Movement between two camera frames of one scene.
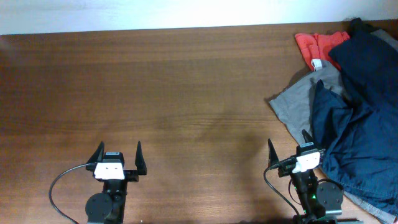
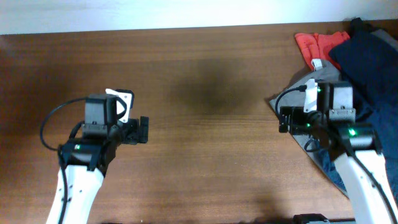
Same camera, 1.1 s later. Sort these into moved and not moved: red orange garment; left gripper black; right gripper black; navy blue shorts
Moved: left gripper black; right gripper black
Not moved: navy blue shorts; red orange garment
